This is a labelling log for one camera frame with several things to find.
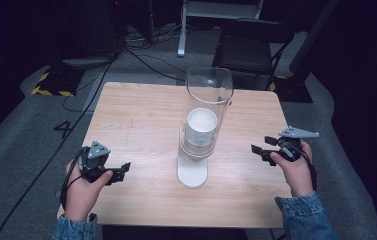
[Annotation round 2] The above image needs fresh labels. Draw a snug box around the black stand base plate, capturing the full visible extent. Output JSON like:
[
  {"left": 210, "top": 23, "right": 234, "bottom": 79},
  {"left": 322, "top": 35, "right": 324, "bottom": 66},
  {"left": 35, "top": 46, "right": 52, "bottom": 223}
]
[{"left": 269, "top": 75, "right": 314, "bottom": 104}]

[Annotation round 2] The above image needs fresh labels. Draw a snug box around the white cup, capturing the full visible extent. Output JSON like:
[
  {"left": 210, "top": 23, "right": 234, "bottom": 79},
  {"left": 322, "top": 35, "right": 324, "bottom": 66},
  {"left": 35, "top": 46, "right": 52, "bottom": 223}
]
[{"left": 185, "top": 107, "right": 219, "bottom": 148}]

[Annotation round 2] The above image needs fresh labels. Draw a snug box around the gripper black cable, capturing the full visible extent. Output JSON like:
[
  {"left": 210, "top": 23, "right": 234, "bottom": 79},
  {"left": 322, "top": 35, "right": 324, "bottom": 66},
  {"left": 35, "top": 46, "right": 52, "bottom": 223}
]
[
  {"left": 59, "top": 149, "right": 86, "bottom": 212},
  {"left": 295, "top": 145, "right": 318, "bottom": 192}
]

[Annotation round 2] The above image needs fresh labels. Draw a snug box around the long black floor cable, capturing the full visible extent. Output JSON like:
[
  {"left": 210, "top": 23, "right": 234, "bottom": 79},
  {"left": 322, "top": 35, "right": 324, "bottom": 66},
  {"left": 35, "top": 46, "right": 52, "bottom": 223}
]
[{"left": 0, "top": 56, "right": 117, "bottom": 240}]

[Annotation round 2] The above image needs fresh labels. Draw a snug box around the person's right hand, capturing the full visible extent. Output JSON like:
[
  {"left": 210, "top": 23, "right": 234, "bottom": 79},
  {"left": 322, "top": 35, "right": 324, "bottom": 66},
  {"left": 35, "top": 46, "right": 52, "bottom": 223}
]
[{"left": 269, "top": 139, "right": 315, "bottom": 198}]

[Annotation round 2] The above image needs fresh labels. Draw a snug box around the dark slanted stand pole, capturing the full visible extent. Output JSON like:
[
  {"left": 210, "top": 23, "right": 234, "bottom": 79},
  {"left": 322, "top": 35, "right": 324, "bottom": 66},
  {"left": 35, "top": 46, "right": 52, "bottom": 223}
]
[{"left": 288, "top": 0, "right": 341, "bottom": 76}]

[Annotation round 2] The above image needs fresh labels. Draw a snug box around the dark equipment cabinet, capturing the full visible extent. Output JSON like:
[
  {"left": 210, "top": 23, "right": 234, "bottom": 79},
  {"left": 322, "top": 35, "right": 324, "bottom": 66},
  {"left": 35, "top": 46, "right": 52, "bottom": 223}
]
[{"left": 51, "top": 0, "right": 124, "bottom": 61}]

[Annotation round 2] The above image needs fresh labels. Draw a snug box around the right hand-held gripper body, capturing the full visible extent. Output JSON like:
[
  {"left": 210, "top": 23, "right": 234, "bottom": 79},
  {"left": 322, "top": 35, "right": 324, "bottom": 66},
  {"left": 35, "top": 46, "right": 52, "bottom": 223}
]
[{"left": 276, "top": 125, "right": 320, "bottom": 163}]

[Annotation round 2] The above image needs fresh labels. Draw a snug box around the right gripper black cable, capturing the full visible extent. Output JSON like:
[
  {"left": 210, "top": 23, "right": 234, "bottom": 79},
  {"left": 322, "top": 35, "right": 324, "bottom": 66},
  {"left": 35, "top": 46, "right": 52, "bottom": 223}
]
[{"left": 295, "top": 145, "right": 318, "bottom": 192}]

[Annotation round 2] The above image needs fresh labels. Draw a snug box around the grey flat stand base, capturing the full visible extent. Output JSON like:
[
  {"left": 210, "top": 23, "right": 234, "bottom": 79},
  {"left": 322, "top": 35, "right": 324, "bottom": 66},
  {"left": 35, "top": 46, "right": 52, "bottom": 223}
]
[{"left": 61, "top": 55, "right": 117, "bottom": 70}]

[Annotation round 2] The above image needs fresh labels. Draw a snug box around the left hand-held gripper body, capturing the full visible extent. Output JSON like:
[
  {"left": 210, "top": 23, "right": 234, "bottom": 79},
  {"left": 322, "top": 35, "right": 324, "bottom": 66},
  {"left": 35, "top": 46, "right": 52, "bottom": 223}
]
[{"left": 78, "top": 140, "right": 112, "bottom": 184}]

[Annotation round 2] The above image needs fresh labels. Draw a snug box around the clear tube cup dispenser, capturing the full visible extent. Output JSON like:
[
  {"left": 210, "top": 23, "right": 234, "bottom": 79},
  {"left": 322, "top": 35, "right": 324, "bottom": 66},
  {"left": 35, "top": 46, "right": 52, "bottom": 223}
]
[{"left": 176, "top": 65, "right": 235, "bottom": 190}]

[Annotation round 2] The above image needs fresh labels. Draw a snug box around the person's left hand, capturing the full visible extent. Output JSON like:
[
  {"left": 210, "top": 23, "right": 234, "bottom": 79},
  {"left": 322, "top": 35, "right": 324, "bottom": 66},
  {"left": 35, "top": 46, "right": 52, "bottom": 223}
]
[{"left": 63, "top": 159, "right": 114, "bottom": 223}]

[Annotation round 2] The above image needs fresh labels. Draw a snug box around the white metal stand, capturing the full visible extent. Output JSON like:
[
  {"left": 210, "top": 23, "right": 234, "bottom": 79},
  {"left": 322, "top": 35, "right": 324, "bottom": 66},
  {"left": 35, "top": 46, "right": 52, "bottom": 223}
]
[{"left": 176, "top": 0, "right": 265, "bottom": 58}]

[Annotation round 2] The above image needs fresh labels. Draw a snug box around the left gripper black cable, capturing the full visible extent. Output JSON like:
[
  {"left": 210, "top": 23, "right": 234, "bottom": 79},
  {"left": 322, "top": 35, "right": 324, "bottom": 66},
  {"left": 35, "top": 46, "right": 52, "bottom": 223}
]
[{"left": 59, "top": 149, "right": 86, "bottom": 212}]

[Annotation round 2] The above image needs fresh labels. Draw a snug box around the black yellow striped floor plate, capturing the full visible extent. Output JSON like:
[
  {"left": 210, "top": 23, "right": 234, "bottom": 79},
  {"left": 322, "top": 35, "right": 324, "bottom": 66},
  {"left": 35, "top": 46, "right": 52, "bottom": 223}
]
[{"left": 30, "top": 67, "right": 86, "bottom": 98}]

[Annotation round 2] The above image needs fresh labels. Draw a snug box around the black folding chair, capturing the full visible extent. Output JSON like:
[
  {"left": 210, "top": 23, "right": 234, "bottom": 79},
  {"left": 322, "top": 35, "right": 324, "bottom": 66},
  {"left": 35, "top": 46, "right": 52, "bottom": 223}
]
[{"left": 211, "top": 17, "right": 296, "bottom": 92}]

